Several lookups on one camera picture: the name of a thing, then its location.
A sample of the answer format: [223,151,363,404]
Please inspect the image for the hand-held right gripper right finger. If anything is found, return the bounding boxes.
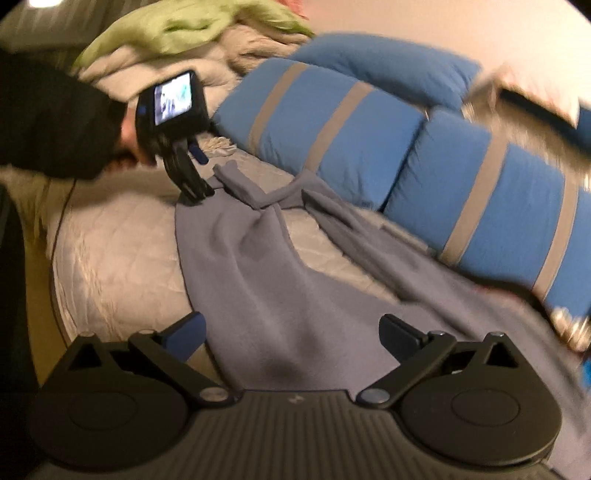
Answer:
[359,314,520,409]

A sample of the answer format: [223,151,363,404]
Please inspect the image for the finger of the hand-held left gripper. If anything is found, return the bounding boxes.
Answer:
[186,137,208,165]
[163,138,215,207]

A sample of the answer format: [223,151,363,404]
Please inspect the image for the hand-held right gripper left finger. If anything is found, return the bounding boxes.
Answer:
[65,311,229,408]

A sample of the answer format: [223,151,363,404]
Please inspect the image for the grey-blue fleece garment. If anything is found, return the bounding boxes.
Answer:
[174,164,588,480]

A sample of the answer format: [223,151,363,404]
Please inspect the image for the person's left forearm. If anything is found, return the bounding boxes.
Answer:
[0,46,127,182]

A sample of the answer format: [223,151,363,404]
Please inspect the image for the person's left hand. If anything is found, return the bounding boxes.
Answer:
[108,108,153,168]

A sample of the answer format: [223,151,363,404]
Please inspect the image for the cream quilted comforter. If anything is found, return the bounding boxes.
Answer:
[76,44,242,99]

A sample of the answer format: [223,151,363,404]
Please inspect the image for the green cloth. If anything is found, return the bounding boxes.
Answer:
[71,0,311,71]

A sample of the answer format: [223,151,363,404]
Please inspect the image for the blue grey-striped pillow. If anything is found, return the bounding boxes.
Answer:
[211,58,428,212]
[383,108,591,320]

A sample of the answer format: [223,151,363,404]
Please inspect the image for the cream fringed throw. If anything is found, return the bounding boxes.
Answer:
[221,21,319,77]

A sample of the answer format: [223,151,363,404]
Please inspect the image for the plain blue pillow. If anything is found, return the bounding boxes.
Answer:
[288,31,483,112]

